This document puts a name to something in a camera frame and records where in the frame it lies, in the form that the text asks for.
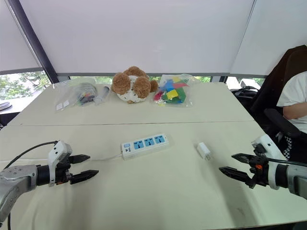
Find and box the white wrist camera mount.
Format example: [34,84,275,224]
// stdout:
[47,140,73,187]
[251,134,286,190]

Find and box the dark window frame post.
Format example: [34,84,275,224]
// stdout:
[6,0,60,84]

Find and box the person in white shirt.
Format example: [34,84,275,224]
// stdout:
[275,70,307,161]

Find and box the white blue power strip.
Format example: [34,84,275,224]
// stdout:
[120,133,174,161]

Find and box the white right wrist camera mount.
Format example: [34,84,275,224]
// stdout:
[251,134,286,190]

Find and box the clear bag of small parts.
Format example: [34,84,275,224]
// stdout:
[53,77,98,112]

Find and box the bag of colourful blocks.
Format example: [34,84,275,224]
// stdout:
[152,73,195,108]

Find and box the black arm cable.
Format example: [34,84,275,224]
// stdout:
[265,157,307,168]
[3,140,59,170]

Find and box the brown plush teddy bear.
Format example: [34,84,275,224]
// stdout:
[111,66,159,104]

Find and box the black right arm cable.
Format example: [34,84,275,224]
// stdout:
[265,157,307,168]

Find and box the black office chair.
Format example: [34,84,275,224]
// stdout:
[230,44,307,161]

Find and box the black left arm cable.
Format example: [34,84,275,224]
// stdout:
[3,140,59,170]

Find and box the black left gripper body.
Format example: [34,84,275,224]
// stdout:
[55,156,73,185]

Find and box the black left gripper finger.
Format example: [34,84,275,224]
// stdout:
[70,154,91,165]
[70,170,99,185]

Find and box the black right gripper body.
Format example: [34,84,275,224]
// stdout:
[247,145,270,189]

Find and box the white charger plug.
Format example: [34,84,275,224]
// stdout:
[196,142,213,161]

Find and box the grey tube in bag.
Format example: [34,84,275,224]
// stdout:
[94,84,111,105]

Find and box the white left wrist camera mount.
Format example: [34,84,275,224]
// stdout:
[47,140,73,187]

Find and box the white roller blind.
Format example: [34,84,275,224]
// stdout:
[19,0,255,74]

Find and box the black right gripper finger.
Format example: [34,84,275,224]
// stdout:
[218,167,252,185]
[231,153,252,166]

